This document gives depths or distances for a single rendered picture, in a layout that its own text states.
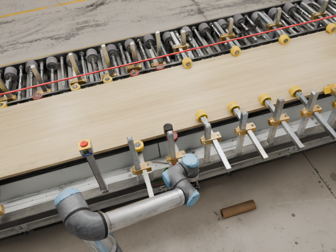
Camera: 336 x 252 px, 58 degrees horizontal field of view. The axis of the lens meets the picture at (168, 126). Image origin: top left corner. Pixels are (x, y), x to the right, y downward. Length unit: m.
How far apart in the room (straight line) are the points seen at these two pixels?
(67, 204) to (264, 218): 1.93
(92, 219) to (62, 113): 1.38
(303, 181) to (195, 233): 1.14
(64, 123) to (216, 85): 1.23
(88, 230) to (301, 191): 2.21
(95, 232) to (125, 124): 1.15
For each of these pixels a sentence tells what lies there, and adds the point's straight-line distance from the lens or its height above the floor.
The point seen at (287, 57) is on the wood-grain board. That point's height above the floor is 0.90.
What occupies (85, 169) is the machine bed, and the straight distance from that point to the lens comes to 2.36.
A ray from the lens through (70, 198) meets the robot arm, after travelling 1.37.
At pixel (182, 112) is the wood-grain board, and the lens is 2.32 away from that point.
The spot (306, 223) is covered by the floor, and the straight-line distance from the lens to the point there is 2.96.
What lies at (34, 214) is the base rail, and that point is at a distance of 2.34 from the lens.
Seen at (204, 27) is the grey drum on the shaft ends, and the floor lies 0.85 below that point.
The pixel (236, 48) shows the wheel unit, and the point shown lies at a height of 0.98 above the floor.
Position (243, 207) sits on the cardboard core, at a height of 0.08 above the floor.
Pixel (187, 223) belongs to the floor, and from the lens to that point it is 2.81.
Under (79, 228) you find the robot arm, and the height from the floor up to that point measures 1.43.
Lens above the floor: 2.57
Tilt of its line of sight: 48 degrees down
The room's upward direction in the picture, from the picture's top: 7 degrees counter-clockwise
